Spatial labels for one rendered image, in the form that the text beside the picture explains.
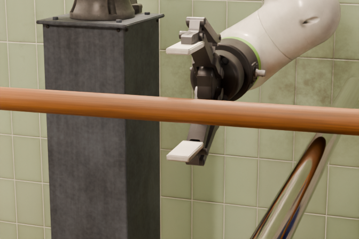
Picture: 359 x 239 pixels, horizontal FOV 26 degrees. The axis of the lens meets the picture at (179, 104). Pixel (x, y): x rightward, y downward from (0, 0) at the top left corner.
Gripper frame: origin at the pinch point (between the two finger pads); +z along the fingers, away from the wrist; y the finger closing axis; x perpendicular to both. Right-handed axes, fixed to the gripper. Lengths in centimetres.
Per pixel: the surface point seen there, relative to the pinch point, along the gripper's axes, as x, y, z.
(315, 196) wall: -3, 54, -120
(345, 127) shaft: -20.8, 0.0, 5.2
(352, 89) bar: -19.1, 1.7, -23.1
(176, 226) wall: 39, 68, -121
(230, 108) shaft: -7.6, -1.2, 4.9
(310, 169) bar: -18.6, 1.7, 16.4
